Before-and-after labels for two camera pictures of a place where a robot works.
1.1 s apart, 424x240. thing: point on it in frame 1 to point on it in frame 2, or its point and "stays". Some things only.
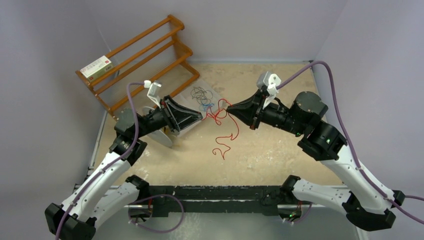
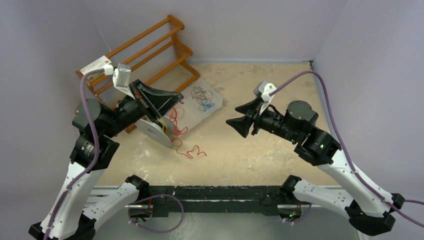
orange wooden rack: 146,68 stays
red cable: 217,118 to 180,132
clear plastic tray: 201,98 stays
